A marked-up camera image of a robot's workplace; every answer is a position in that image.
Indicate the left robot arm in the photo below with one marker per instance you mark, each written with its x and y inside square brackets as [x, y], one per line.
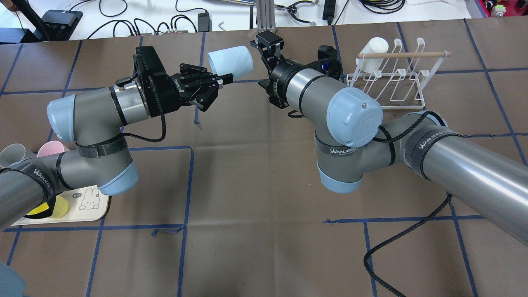
[98, 123]

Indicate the black power strip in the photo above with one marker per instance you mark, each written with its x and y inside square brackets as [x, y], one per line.
[329, 11]

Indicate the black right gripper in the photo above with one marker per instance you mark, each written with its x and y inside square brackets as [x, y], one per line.
[280, 74]

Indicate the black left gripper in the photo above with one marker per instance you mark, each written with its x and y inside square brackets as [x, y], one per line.
[164, 94]

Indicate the wooden rack dowel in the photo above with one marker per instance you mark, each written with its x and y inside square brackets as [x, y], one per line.
[404, 55]

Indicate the aluminium frame post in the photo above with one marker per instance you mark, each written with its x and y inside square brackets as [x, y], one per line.
[265, 15]

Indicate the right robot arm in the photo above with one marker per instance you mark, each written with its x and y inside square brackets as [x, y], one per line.
[351, 139]

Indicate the black power adapter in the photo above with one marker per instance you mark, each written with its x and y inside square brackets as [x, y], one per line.
[204, 22]

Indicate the light blue plastic cup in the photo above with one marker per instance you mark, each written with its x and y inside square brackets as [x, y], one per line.
[235, 60]

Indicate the yellow plastic cup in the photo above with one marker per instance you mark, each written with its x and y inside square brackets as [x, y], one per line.
[54, 208]

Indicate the cream bunny tray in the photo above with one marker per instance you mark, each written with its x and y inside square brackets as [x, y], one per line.
[84, 204]

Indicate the white wire cup rack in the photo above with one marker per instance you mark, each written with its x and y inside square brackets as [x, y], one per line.
[396, 83]

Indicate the pink plastic cup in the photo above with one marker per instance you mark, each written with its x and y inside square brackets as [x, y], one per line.
[51, 148]

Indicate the grey plastic cup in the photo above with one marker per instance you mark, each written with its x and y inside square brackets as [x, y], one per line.
[15, 153]

